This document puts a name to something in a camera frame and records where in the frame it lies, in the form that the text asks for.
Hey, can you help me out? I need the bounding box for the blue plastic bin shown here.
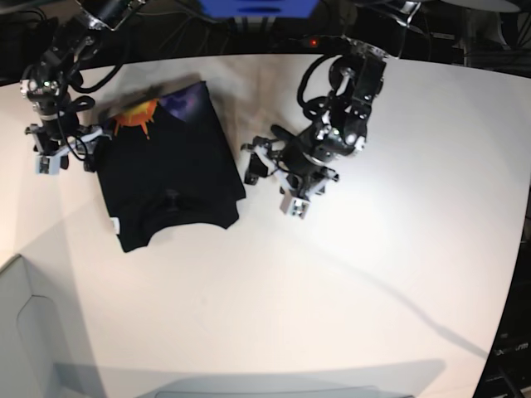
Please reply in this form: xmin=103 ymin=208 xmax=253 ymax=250
xmin=200 ymin=0 xmax=319 ymax=18

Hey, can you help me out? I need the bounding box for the black equipment at right edge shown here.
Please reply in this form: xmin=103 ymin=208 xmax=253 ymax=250
xmin=476 ymin=265 xmax=531 ymax=398

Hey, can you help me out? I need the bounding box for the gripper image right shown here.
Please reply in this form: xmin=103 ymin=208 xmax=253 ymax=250
xmin=241 ymin=132 xmax=339 ymax=197

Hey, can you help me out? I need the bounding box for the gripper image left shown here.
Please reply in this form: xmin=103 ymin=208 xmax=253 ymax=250
xmin=25 ymin=115 xmax=112 ymax=172

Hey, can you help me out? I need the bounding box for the black T-shirt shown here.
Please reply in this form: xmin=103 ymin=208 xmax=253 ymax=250
xmin=95 ymin=80 xmax=246 ymax=253

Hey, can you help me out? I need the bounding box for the black power strip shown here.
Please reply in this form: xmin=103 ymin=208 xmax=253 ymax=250
xmin=290 ymin=36 xmax=329 ymax=51

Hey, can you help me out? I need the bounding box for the white box at table corner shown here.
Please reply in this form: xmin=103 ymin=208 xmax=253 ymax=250
xmin=0 ymin=253 xmax=105 ymax=398

